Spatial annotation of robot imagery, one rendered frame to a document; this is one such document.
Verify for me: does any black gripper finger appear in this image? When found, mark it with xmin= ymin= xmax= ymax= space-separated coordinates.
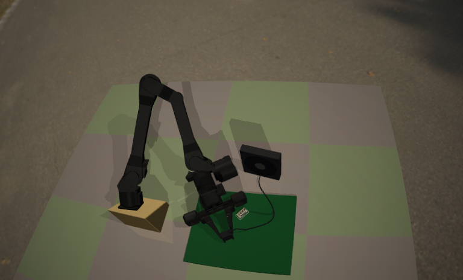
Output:
xmin=200 ymin=216 xmax=222 ymax=239
xmin=224 ymin=205 xmax=235 ymax=230

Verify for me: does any black cable with plug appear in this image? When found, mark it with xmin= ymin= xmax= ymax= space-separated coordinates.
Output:
xmin=220 ymin=189 xmax=275 ymax=243

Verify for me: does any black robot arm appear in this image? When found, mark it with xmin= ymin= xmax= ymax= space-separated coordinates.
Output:
xmin=117 ymin=74 xmax=238 ymax=211

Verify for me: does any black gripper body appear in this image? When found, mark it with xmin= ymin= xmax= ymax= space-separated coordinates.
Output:
xmin=183 ymin=183 xmax=247 ymax=226

